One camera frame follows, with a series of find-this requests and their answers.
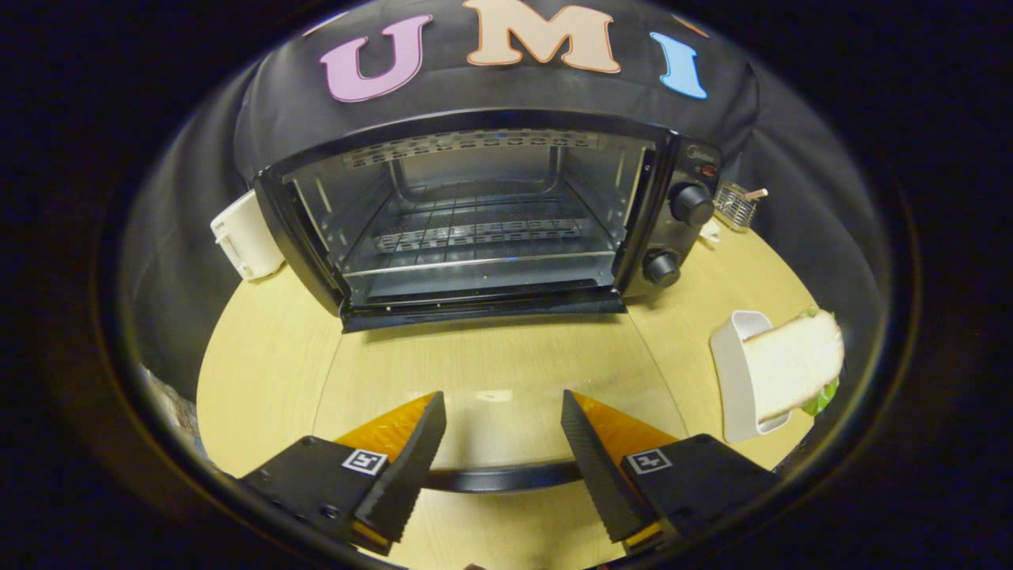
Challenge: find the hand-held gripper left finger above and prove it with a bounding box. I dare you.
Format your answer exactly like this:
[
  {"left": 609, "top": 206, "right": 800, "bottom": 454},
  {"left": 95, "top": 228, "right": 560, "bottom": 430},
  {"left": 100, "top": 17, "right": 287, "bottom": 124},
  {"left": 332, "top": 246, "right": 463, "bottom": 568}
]
[{"left": 237, "top": 390, "right": 448, "bottom": 557}]

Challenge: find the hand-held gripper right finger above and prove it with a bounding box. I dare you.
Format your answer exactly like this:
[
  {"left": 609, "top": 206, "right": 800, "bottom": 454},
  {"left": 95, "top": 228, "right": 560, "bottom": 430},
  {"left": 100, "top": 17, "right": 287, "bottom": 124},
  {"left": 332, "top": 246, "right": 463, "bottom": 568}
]
[{"left": 560, "top": 389, "right": 780, "bottom": 557}]

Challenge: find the white bread lettuce sandwich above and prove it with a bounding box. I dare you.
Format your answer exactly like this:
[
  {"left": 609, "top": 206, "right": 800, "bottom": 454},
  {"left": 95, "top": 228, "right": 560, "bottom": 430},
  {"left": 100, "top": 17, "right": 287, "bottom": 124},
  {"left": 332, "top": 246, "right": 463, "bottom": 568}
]
[{"left": 742, "top": 308, "right": 845, "bottom": 424}]

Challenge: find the black toaster oven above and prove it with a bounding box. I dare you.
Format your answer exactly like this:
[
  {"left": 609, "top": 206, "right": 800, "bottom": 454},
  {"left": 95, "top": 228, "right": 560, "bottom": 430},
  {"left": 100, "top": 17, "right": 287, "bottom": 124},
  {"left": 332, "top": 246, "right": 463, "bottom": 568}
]
[{"left": 253, "top": 109, "right": 725, "bottom": 493}]

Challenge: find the white pop-up toaster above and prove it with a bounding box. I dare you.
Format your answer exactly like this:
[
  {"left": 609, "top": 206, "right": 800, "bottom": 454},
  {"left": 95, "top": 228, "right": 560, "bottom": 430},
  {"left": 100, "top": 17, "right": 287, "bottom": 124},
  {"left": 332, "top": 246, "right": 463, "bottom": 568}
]
[{"left": 210, "top": 189, "right": 286, "bottom": 280}]

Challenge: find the white rectangular plate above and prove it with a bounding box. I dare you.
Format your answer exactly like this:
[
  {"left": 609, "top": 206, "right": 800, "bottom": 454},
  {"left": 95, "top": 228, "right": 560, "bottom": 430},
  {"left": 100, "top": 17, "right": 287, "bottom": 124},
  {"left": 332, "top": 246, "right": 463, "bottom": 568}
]
[{"left": 709, "top": 310, "right": 792, "bottom": 444}]

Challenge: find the mottled grey brown object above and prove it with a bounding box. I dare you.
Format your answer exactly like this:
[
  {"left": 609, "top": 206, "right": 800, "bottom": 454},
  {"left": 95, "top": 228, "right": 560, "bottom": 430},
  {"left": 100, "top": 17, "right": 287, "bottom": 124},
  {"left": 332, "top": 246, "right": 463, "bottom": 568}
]
[{"left": 141, "top": 366, "right": 203, "bottom": 452}]

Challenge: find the black backdrop cloth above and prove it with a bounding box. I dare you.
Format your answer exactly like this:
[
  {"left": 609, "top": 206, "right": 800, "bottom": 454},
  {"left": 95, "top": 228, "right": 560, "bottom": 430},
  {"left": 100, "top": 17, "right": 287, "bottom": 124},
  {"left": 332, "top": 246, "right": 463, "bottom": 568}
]
[{"left": 119, "top": 0, "right": 891, "bottom": 397}]

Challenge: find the small wire basket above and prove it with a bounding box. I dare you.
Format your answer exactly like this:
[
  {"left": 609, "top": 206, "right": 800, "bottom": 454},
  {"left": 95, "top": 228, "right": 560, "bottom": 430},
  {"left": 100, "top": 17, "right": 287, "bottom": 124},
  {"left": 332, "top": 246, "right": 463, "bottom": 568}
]
[{"left": 714, "top": 183, "right": 769, "bottom": 231}]

